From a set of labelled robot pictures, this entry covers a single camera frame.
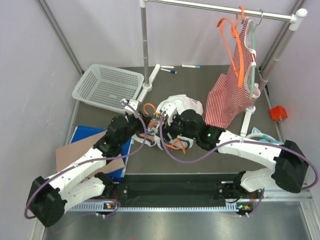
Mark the white perforated plastic basket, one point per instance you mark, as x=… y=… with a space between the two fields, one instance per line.
x=105 y=87

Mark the red striped tank top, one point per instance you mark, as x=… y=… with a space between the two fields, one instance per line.
x=225 y=101

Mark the red cube block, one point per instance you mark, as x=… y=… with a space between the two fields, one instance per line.
x=278 y=113

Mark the grey aluminium frame post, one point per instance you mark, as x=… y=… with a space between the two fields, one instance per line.
x=43 y=5

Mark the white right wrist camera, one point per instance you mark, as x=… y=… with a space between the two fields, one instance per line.
x=168 y=110

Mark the white marker blue tip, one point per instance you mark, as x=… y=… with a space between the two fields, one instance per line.
x=190 y=66

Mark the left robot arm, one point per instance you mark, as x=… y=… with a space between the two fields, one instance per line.
x=51 y=197

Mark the white marker orange cap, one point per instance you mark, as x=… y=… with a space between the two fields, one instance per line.
x=167 y=67

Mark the white marker blue cap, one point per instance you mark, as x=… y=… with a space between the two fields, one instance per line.
x=168 y=70

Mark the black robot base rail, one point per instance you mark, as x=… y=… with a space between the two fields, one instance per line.
x=174 y=190

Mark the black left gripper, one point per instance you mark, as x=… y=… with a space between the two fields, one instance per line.
x=137 y=119

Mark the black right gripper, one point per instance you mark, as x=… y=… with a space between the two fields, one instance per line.
x=168 y=128

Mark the white printed tank top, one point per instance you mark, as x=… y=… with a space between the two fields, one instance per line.
x=182 y=103

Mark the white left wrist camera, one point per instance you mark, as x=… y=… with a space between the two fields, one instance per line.
x=135 y=104

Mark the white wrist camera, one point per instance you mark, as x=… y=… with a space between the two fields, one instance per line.
x=168 y=110
x=135 y=104

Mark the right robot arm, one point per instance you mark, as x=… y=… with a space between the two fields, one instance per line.
x=284 y=165

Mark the grey slotted cable duct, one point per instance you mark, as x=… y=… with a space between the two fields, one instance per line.
x=108 y=206

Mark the teal cat ear headphones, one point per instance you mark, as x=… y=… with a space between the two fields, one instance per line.
x=262 y=137

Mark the brown cardboard sheet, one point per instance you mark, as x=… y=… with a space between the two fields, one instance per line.
x=68 y=154

